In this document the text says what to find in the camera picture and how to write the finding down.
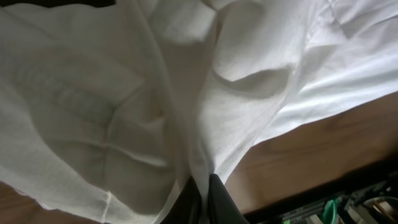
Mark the white printed t-shirt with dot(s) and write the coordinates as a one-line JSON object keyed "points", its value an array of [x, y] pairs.
{"points": [[107, 111]]}

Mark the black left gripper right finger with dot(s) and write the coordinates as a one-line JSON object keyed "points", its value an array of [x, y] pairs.
{"points": [[221, 208]]}

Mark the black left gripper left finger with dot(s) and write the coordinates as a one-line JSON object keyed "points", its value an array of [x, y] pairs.
{"points": [[187, 207]]}

